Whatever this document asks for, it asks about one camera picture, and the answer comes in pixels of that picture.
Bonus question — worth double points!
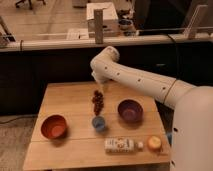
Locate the blue sponge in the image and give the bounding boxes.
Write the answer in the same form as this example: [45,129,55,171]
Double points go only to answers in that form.
[166,132,172,145]

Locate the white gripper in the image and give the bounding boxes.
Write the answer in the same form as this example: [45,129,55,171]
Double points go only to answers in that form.
[92,71,110,94]

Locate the small blue cup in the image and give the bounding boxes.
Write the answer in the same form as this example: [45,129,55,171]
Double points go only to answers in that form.
[92,116,105,132]

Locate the white plastic bottle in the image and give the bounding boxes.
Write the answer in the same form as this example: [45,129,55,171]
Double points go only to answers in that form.
[104,138,144,153]

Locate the orange yellow apple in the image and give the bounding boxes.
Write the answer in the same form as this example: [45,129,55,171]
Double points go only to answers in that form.
[147,136,162,151]

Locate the black cable on floor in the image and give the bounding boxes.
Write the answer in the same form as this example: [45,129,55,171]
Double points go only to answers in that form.
[0,114,38,126]

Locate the purple bowl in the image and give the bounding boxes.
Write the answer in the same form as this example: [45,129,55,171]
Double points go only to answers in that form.
[117,99,143,123]

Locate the black office chair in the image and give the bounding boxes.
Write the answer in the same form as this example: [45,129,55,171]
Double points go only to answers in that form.
[15,0,46,10]

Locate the dark red grape bunch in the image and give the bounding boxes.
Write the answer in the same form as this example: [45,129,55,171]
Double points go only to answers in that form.
[92,90,104,116]

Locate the wooden table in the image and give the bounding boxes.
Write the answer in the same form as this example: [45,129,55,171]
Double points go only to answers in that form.
[23,82,170,171]

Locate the red bowl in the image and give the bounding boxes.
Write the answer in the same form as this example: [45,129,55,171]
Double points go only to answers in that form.
[41,115,68,139]

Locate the dark bowl on counter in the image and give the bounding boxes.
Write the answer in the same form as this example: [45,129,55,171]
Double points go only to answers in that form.
[119,19,132,30]

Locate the white angled bracket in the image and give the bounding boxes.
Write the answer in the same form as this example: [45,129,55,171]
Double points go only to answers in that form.
[183,4,208,39]

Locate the white cardboard box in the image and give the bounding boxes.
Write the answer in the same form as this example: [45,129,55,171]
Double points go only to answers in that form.
[85,2,120,38]

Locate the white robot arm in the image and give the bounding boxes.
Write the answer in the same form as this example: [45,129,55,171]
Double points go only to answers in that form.
[90,46,213,171]

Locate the grey upright post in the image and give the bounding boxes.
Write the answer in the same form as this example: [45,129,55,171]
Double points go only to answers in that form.
[94,9,103,44]

